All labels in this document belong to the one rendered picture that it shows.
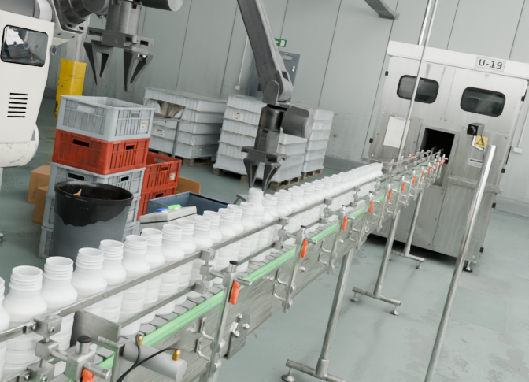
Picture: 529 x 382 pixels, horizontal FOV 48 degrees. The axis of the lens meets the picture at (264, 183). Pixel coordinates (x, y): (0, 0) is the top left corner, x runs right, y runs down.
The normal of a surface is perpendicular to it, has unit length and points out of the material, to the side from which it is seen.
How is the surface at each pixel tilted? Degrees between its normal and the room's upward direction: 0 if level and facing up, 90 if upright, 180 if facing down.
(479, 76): 90
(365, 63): 90
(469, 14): 90
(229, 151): 90
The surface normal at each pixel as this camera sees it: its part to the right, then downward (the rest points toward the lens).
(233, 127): -0.33, 0.09
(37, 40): 0.91, 0.25
